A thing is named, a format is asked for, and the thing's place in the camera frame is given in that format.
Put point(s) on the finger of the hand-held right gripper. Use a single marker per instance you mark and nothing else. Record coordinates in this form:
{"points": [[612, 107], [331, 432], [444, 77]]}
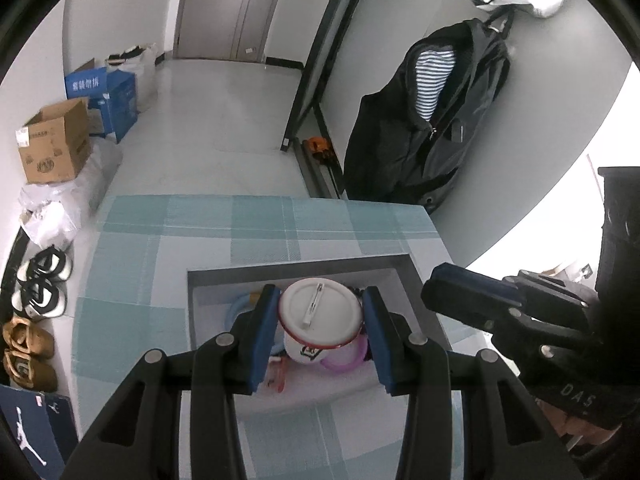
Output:
{"points": [[475, 287], [460, 307]]}

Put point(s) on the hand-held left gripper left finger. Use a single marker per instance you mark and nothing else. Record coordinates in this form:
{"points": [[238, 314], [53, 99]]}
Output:
{"points": [[262, 340]]}

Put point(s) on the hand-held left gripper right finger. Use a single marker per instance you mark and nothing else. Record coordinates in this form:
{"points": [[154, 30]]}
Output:
{"points": [[377, 345]]}

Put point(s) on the white round pin badge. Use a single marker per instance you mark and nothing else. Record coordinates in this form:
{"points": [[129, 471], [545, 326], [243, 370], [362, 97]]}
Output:
{"points": [[325, 307]]}

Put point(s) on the grey cardboard box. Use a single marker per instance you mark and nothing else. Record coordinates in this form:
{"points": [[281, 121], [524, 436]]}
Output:
{"points": [[210, 290]]}

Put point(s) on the person's right hand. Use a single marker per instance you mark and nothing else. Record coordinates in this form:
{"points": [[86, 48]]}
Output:
{"points": [[575, 432]]}

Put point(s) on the teal checked tablecloth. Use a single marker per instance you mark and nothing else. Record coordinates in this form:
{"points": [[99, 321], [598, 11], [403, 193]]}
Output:
{"points": [[150, 260]]}

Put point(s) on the black hanging backpack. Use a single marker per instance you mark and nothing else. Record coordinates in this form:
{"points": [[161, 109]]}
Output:
{"points": [[395, 150]]}

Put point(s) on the orange tool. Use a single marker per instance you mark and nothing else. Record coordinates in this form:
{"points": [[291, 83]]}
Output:
{"points": [[318, 145]]}

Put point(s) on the striped shirt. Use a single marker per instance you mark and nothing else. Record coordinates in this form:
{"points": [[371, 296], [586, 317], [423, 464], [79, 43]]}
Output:
{"points": [[432, 85]]}

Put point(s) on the black and white sneaker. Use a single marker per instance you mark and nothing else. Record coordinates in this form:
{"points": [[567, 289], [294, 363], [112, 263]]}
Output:
{"points": [[47, 265], [40, 297]]}

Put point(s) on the brown shoe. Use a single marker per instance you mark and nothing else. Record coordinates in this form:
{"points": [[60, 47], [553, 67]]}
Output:
{"points": [[27, 337], [30, 372]]}

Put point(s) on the crumpled white plastic bag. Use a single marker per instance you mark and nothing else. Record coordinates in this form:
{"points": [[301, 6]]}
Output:
{"points": [[65, 200]]}

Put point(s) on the dark blue shoe box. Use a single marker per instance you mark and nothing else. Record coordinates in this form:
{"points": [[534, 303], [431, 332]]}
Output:
{"points": [[30, 430]]}

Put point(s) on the large blue box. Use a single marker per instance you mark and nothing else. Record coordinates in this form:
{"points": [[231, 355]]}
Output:
{"points": [[120, 105]]}

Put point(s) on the black framed panel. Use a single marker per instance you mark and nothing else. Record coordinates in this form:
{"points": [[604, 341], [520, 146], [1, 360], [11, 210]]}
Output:
{"points": [[325, 50]]}

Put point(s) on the brown cardboard box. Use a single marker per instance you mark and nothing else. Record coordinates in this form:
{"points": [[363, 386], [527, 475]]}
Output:
{"points": [[52, 145]]}

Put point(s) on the white plastic bags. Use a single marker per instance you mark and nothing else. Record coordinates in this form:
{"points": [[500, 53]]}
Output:
{"points": [[140, 72]]}

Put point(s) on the blue box with white print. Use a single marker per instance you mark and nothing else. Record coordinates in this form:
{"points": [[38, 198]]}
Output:
{"points": [[85, 82]]}

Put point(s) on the grey door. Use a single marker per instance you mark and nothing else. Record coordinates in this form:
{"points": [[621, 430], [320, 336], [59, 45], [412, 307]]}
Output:
{"points": [[225, 10]]}

